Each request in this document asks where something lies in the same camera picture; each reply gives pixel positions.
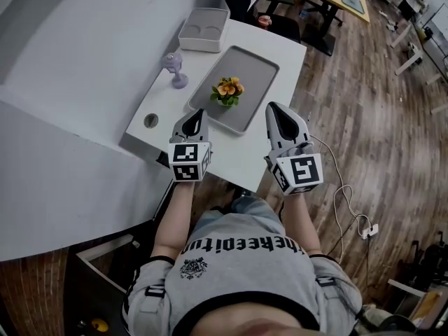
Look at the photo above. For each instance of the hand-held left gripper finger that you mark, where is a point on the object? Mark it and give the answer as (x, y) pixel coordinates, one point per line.
(176, 133)
(206, 133)

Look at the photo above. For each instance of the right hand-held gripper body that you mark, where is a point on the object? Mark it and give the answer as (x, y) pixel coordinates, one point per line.
(304, 173)

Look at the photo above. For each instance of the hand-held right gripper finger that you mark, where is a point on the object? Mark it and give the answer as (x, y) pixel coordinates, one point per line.
(270, 135)
(304, 131)

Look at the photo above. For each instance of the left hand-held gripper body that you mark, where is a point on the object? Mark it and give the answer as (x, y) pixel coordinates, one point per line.
(185, 154)

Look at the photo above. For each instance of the orange flower pot plant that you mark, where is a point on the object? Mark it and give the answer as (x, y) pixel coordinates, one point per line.
(227, 91)

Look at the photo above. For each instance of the grey tray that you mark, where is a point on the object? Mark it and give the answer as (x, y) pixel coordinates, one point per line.
(252, 72)

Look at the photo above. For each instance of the person's left forearm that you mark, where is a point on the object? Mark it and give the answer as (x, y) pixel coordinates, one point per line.
(173, 219)

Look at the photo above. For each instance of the person's right forearm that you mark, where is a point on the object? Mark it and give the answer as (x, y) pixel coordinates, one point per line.
(301, 222)

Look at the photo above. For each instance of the light blue panel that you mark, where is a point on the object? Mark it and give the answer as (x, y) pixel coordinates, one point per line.
(350, 3)

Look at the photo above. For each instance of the white table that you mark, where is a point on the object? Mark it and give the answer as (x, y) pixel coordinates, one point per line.
(238, 159)

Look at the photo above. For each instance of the person's blue jeans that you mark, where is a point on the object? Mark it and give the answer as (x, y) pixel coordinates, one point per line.
(252, 208)

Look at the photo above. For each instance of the white power strip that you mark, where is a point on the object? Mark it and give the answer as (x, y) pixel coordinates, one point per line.
(370, 231)

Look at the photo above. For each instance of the white storage box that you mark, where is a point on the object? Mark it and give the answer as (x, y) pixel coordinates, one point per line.
(203, 30)

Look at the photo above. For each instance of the orange lidded cup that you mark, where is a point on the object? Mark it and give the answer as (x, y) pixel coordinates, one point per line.
(264, 22)

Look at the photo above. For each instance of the person's grey printed t-shirt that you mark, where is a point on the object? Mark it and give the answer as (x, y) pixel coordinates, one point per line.
(241, 271)

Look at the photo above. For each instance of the black chairs cluster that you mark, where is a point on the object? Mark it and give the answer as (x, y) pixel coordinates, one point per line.
(430, 257)

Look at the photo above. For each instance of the white low bench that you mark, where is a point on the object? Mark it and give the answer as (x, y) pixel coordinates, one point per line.
(406, 287)

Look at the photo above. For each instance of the black side table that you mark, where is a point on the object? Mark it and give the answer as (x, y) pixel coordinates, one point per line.
(94, 292)

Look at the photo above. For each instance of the yellow round object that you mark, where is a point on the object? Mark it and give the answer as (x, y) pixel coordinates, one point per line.
(99, 325)

